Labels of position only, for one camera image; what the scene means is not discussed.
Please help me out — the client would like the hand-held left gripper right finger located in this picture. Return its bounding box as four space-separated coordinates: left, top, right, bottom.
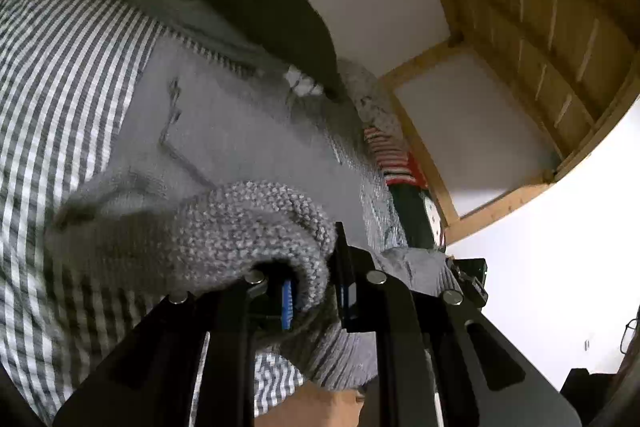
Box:
330 221 584 427

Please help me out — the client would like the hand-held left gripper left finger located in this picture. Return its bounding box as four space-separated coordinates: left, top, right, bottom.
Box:
52 271 301 427

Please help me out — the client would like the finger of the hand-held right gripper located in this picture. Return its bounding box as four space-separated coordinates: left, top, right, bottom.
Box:
446 258 489 308

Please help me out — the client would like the grey cable knit sweater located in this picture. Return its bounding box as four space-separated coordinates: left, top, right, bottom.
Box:
45 34 453 392

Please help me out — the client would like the grey textured blanket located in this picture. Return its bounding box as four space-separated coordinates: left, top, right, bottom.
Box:
327 127 407 254

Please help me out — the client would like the dark cartoon cat cushion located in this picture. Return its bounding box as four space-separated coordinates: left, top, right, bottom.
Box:
390 184 446 251

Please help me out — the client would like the red white striped pillow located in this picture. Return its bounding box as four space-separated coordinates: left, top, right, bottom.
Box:
363 126 429 188

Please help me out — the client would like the floral pillow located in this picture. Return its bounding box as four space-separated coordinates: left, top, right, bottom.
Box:
340 59 406 143

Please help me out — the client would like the small striped white cloth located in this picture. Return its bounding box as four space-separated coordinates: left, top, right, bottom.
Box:
284 67 324 98

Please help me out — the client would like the dark olive garment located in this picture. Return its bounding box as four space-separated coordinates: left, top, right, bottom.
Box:
182 0 352 100

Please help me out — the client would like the black white checkered bed sheet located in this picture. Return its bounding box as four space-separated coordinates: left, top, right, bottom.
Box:
0 0 307 423

